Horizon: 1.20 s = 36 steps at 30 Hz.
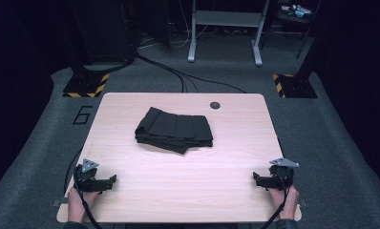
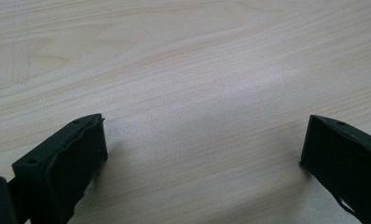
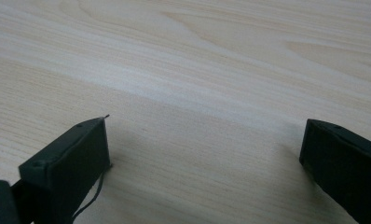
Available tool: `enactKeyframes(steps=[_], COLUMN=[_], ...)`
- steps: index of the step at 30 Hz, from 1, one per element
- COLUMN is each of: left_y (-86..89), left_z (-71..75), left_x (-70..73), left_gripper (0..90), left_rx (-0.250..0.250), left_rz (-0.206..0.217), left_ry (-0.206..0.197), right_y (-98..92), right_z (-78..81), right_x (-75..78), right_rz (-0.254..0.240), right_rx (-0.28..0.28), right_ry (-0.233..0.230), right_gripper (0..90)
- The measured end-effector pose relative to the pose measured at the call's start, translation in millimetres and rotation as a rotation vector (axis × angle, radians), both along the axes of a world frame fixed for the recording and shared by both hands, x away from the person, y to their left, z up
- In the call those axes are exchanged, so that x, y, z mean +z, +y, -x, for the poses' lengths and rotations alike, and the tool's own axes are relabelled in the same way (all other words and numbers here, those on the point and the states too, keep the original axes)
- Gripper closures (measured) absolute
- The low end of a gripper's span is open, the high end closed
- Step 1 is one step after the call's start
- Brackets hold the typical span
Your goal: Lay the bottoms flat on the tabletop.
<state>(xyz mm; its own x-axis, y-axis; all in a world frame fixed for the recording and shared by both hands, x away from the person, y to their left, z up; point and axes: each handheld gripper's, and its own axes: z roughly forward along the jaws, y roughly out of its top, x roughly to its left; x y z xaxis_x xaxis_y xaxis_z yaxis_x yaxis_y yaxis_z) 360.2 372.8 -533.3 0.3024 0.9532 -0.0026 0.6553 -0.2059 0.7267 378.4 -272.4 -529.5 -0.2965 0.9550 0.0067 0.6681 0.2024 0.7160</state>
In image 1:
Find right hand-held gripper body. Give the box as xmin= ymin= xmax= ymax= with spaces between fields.
xmin=268 ymin=157 xmax=301 ymax=192

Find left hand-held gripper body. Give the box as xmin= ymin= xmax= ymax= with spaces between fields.
xmin=73 ymin=157 xmax=100 ymax=194

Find black pants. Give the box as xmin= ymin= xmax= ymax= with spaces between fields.
xmin=134 ymin=106 xmax=214 ymax=156

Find person's left hand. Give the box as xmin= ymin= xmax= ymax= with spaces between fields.
xmin=67 ymin=187 xmax=100 ymax=223

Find person's right hand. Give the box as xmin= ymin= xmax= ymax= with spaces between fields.
xmin=267 ymin=185 xmax=300 ymax=220

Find black yellow striped stand base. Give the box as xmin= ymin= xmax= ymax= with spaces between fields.
xmin=62 ymin=73 xmax=111 ymax=98
xmin=272 ymin=73 xmax=319 ymax=99

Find black cabinet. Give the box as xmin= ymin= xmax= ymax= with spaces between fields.
xmin=67 ymin=0 xmax=138 ymax=66

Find dark shelf with clutter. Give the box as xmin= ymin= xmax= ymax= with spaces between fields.
xmin=272 ymin=0 xmax=323 ymax=60

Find right hand-held gripper black cable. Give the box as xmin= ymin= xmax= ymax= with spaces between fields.
xmin=260 ymin=171 xmax=291 ymax=229

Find hand-held gripper black cable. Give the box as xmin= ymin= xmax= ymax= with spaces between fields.
xmin=260 ymin=171 xmax=291 ymax=229
xmin=73 ymin=165 xmax=104 ymax=229

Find left hand-held gripper black cable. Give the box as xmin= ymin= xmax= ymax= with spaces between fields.
xmin=73 ymin=165 xmax=104 ymax=229

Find black floor cables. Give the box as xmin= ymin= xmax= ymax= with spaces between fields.
xmin=135 ymin=52 xmax=247 ymax=94

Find grey metal desk frame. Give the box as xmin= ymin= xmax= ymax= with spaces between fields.
xmin=187 ymin=0 xmax=270 ymax=67

